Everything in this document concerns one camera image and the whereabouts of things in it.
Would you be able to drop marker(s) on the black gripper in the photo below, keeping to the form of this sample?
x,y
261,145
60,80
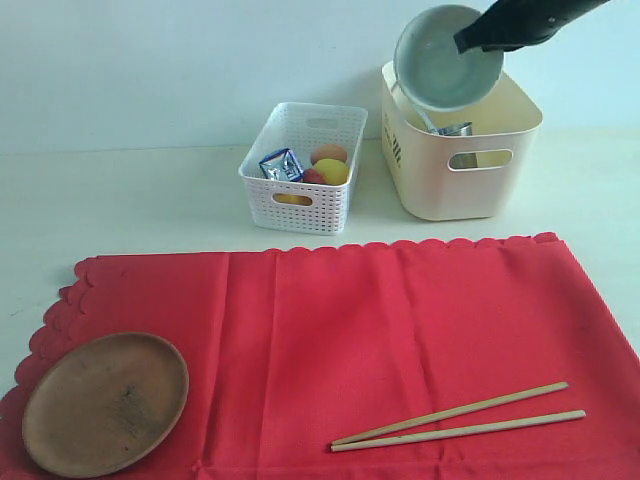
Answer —
x,y
521,23

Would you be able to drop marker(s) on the pale green bowl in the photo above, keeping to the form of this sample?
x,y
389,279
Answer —
x,y
430,70

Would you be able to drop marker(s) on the silver table knife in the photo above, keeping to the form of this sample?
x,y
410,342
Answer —
x,y
425,120

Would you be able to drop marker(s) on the stainless steel cup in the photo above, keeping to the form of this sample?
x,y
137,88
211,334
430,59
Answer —
x,y
457,131

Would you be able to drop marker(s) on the brown egg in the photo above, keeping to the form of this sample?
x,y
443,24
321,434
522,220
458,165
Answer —
x,y
329,151

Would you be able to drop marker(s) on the yellow lemon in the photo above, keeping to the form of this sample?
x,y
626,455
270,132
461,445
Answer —
x,y
333,171

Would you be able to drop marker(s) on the red sausage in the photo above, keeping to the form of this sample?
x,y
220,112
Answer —
x,y
312,176

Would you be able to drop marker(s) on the blue white snack packet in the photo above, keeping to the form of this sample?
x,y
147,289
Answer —
x,y
282,165

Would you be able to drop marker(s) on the orange cheese wedge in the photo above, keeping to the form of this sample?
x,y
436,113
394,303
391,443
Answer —
x,y
293,199

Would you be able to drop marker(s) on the brown oval plate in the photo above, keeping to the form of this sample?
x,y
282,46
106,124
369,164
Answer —
x,y
105,405

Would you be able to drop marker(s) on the cream plastic bin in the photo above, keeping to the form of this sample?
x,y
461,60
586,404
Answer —
x,y
451,177

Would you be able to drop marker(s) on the white perforated plastic basket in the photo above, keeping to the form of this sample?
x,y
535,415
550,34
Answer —
x,y
303,127

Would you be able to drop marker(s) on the upper wooden chopstick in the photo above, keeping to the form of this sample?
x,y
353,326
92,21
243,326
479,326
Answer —
x,y
452,412

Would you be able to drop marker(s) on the wooden chopstick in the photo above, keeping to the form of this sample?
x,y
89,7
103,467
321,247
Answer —
x,y
461,431
452,412

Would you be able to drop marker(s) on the red scalloped cloth mat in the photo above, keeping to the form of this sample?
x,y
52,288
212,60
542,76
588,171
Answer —
x,y
289,350

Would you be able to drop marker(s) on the lower wooden chopstick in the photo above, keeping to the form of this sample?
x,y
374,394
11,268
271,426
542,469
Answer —
x,y
461,431

